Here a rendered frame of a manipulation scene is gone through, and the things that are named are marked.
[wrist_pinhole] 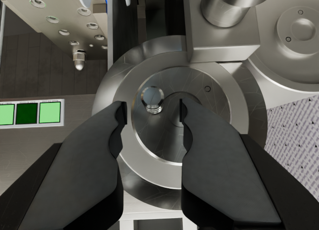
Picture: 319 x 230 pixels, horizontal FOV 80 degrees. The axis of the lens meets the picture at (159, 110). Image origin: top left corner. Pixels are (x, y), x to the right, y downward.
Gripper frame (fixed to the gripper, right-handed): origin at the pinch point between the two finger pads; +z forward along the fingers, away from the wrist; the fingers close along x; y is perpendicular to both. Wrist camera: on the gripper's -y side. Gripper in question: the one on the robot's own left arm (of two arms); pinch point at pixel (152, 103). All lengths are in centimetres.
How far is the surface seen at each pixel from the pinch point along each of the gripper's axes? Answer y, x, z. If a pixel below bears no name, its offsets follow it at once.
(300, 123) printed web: 10.3, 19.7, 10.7
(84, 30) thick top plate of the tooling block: -0.1, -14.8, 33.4
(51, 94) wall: 79, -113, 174
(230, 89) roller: 1.2, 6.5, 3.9
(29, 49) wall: 41, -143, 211
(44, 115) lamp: 19.4, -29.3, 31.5
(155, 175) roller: 6.3, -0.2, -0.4
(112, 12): -4.5, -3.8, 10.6
